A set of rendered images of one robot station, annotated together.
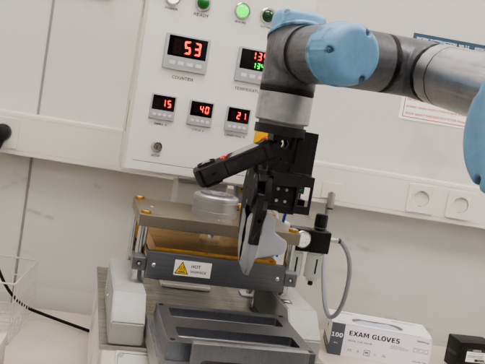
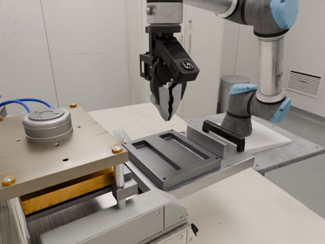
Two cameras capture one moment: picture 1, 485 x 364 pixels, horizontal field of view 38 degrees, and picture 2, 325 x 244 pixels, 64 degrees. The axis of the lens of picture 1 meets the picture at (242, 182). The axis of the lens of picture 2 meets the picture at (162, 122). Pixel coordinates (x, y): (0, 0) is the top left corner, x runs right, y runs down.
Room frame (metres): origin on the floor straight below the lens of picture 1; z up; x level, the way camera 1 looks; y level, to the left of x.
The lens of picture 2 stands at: (1.17, 0.50, 1.31)
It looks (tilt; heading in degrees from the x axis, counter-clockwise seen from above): 23 degrees down; 250
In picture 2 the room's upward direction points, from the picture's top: straight up
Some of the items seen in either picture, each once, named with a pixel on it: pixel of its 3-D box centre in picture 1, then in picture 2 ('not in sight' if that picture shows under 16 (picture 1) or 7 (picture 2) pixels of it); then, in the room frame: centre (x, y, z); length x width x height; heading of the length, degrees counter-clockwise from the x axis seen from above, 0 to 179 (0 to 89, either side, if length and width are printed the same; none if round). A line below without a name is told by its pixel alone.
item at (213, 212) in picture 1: (219, 227); (32, 145); (1.26, 0.03, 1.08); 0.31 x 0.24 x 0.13; 103
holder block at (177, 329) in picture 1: (230, 335); (168, 154); (0.97, -0.02, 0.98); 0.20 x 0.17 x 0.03; 103
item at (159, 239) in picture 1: (213, 239); (53, 152); (1.22, 0.03, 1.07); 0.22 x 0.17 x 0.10; 103
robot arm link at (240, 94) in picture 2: not in sight; (243, 98); (0.43, -0.44, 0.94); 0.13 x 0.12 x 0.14; 114
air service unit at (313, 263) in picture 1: (305, 248); not in sight; (1.40, -0.15, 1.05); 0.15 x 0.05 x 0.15; 103
